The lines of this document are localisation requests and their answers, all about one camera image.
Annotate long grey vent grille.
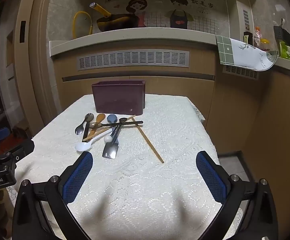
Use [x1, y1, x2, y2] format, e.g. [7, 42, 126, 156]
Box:
[77, 51, 190, 71]

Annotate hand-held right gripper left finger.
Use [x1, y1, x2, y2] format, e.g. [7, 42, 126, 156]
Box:
[12, 151, 93, 240]

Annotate wooden spoon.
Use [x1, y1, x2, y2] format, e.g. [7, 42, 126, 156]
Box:
[88, 114, 106, 139]

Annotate black utensil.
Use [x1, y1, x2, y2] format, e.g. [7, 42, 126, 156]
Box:
[82, 120, 90, 142]

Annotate maroon plastic utensil holder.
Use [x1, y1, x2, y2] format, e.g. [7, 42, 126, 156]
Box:
[91, 80, 146, 116]

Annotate white plastic spoon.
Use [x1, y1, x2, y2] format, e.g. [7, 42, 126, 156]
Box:
[75, 130, 113, 152]

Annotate steel spoon with smiley handle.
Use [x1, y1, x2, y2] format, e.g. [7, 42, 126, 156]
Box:
[75, 113, 94, 135]

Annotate yellow-rimmed glass lid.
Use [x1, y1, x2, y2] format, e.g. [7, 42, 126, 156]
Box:
[72, 11, 94, 40]

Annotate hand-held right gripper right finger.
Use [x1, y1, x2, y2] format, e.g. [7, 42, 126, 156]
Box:
[196, 151, 278, 240]

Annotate dark bottle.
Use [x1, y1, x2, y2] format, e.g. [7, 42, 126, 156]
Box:
[243, 31, 253, 46]

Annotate green packets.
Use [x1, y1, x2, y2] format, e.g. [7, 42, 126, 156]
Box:
[279, 41, 290, 61]

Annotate frying pan with yellow handle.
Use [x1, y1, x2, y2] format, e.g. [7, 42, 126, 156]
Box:
[89, 2, 136, 32]

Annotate black utensil rack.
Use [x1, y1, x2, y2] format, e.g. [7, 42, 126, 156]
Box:
[273, 19, 290, 46]

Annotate small grey vent grille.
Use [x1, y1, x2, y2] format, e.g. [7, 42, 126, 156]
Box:
[222, 65, 259, 80]

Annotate steel shovel spoon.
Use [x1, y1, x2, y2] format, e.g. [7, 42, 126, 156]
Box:
[102, 117, 128, 159]

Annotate long steel spoon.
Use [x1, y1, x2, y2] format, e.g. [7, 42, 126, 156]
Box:
[90, 121, 144, 129]

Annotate green checked towel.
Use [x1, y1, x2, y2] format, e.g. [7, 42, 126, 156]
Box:
[215, 35, 279, 71]

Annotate white lace tablecloth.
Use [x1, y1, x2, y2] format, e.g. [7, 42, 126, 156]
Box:
[6, 94, 243, 240]

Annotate cartoon wall sticker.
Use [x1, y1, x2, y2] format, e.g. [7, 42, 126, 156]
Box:
[105, 0, 226, 32]

